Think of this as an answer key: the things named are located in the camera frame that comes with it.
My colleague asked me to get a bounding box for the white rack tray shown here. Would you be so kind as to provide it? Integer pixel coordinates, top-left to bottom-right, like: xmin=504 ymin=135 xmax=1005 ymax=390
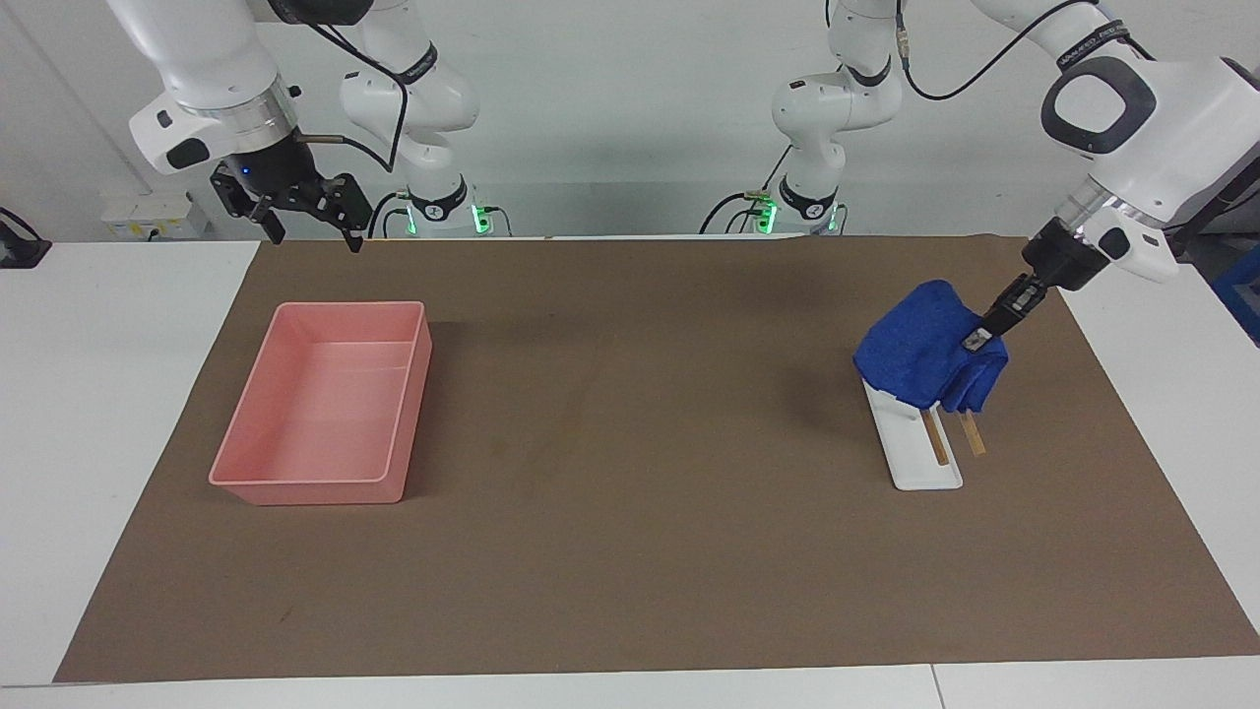
xmin=862 ymin=379 xmax=964 ymax=491

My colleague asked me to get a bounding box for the black slanted pole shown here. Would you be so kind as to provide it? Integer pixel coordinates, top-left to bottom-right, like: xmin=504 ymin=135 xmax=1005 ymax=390
xmin=1166 ymin=162 xmax=1260 ymax=259

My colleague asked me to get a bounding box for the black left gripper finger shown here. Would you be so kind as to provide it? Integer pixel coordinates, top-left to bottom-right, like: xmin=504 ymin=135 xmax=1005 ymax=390
xmin=970 ymin=276 xmax=1047 ymax=355

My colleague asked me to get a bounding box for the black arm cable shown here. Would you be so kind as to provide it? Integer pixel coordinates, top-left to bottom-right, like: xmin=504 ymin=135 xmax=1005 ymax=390
xmin=295 ymin=0 xmax=410 ymax=174
xmin=891 ymin=0 xmax=1084 ymax=102

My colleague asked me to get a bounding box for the blue microfiber towel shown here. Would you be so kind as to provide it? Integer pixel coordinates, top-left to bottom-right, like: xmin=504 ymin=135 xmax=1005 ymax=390
xmin=852 ymin=281 xmax=1010 ymax=415

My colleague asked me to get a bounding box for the white power strip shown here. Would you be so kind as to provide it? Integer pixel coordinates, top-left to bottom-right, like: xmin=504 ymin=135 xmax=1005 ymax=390
xmin=100 ymin=192 xmax=211 ymax=241

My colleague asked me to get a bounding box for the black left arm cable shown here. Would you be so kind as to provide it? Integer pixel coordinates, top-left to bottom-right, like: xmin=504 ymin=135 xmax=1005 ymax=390
xmin=891 ymin=0 xmax=1084 ymax=102

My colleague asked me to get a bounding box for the brown table mat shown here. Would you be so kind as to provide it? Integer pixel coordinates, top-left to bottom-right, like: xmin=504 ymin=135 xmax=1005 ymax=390
xmin=54 ymin=234 xmax=1260 ymax=683

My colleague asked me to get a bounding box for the black base cable bundle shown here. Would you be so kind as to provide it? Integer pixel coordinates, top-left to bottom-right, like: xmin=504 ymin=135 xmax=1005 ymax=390
xmin=699 ymin=146 xmax=848 ymax=236
xmin=367 ymin=190 xmax=513 ymax=238

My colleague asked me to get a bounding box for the black desk object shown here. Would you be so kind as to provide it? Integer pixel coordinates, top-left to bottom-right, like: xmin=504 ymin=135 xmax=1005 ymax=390
xmin=0 ymin=207 xmax=52 ymax=270

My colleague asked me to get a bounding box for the blue box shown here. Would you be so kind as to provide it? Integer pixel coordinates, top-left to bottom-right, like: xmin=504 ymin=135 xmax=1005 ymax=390
xmin=1213 ymin=246 xmax=1260 ymax=346

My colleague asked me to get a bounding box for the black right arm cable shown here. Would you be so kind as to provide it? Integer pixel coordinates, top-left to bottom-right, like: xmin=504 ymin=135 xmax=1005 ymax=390
xmin=295 ymin=0 xmax=410 ymax=174

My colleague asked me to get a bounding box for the pink plastic bin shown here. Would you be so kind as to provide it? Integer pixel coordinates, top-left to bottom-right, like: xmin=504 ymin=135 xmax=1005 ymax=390
xmin=208 ymin=301 xmax=433 ymax=506

